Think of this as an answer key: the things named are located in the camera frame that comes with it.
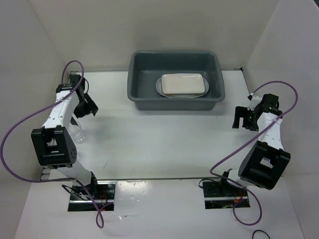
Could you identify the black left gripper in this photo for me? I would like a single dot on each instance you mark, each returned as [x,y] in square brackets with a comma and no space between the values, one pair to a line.
[90,107]

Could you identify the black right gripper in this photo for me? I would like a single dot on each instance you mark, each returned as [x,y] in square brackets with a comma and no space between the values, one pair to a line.
[242,112]

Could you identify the clear glass cup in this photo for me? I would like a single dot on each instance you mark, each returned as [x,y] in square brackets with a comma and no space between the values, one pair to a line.
[76,132]

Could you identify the rectangular white plate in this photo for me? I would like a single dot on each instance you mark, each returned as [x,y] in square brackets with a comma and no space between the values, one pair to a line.
[182,83]
[183,95]

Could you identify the large oval white plate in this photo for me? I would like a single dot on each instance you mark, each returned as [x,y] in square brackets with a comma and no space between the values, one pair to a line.
[158,85]

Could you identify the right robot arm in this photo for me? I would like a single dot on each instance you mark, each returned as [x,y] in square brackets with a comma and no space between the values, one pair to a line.
[267,159]

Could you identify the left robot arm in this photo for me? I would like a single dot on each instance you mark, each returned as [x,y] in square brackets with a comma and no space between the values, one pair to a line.
[79,175]

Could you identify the grey plastic bin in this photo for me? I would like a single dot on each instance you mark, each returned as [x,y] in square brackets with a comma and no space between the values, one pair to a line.
[147,67]

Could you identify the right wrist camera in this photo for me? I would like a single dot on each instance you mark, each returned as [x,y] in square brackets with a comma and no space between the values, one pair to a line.
[254,101]

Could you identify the aluminium table edge rail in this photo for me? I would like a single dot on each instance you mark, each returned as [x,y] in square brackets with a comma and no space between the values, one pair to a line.
[46,171]

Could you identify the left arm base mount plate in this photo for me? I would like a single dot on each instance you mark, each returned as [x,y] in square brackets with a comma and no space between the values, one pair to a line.
[103,196]

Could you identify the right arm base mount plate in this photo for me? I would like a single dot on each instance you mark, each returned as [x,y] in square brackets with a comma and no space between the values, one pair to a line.
[222,195]

